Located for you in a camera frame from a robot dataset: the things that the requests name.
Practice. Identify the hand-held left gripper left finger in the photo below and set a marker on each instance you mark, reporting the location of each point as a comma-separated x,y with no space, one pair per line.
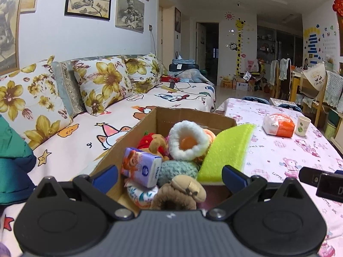
105,178

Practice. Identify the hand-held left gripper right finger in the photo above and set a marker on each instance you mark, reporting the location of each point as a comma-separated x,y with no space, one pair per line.
234,178

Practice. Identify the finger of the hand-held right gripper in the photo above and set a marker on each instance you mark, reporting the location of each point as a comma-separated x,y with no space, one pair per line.
309,176
339,171

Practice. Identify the yellow-green sponge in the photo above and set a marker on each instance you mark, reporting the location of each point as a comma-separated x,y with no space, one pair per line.
227,150

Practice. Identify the purple printed tissue packet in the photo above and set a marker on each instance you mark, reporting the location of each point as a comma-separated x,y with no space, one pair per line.
142,166

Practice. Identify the white printed cloth pink trim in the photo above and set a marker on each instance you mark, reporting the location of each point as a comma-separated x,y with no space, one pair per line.
142,195

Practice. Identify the orange knitted garment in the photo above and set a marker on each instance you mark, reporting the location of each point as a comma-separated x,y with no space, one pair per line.
210,136

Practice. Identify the brown plush with hat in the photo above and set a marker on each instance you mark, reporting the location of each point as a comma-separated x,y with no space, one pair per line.
185,190

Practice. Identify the grey-green fleece hat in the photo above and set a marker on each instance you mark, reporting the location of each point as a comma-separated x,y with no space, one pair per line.
176,172

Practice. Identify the bear plush with strawberry hat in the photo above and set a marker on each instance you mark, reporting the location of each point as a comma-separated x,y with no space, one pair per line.
158,142

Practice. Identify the white fluffy plush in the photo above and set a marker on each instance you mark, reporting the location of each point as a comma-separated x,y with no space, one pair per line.
176,133

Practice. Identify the cardboard box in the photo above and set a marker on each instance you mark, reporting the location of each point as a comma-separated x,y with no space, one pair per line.
166,117

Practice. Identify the pink printed tablecloth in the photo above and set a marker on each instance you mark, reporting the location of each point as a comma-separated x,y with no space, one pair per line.
273,150

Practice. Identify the white paper cup green dots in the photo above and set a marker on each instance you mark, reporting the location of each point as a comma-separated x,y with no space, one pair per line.
302,125

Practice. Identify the sofa with cartoon cover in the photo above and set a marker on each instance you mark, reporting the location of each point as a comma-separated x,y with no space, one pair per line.
88,128

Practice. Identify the orange white tissue pack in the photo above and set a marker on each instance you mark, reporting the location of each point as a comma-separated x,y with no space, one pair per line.
278,125

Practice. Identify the blue cushioned stool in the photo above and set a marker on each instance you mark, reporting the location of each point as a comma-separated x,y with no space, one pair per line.
254,100
290,108

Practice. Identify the patterned flat box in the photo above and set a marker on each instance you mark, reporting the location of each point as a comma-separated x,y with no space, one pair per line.
278,101

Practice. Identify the wooden chair with crochet cover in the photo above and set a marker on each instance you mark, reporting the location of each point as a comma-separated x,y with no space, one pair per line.
333,88

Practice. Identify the yellow dining table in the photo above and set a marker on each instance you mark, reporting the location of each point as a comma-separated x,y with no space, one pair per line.
296,85

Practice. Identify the teal jacket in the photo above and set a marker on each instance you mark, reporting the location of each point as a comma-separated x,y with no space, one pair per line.
14,166

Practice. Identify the white blue carton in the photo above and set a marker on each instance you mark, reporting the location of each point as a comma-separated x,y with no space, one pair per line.
241,86

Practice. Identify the yellow cardboard carton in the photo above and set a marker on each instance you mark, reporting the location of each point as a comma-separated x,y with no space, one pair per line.
227,82

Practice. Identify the beige bag with cartoon print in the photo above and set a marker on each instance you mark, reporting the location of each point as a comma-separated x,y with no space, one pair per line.
313,77

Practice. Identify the grey lace-trimmed cushion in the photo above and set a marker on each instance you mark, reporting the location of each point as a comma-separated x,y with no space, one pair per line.
67,88

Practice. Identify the chair with light blue cover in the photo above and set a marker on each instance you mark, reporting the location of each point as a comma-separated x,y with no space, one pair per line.
284,72
273,75

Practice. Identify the small wooden block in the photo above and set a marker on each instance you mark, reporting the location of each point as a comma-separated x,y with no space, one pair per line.
167,87

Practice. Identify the blue-grey blanket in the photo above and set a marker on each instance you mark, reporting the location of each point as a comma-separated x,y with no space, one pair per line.
193,76

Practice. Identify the pink white shopping bag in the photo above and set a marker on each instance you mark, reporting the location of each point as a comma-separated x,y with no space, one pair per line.
252,65

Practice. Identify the red box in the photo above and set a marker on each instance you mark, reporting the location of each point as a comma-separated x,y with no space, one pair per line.
169,79

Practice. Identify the dark suitcase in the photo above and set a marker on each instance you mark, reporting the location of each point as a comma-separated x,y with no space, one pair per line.
183,68

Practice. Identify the folded blue clothes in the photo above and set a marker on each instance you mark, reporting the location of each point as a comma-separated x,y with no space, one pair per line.
183,61

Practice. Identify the giraffe height chart sticker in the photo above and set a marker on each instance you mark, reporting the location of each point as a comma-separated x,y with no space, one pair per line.
240,45

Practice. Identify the white door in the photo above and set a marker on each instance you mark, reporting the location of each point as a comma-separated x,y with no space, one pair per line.
201,45

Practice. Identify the glass display cabinet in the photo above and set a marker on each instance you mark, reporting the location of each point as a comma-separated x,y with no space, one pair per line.
268,42

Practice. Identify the framed pencil sketch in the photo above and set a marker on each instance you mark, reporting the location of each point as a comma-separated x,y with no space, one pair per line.
130,12

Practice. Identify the dark framed picture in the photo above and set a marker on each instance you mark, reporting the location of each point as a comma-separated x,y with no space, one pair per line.
177,20

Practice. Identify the large framed sketch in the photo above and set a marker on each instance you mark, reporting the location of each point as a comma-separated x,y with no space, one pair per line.
9,32

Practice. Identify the wall display with blue strips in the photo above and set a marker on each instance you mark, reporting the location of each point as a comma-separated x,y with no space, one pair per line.
313,42

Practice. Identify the monkey wall sticker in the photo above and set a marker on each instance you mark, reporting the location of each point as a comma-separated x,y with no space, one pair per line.
232,46

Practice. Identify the sun wall sticker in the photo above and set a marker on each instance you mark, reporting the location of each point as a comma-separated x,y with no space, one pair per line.
229,16

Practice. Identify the red knot wall hanging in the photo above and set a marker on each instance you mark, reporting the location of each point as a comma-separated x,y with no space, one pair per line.
339,4

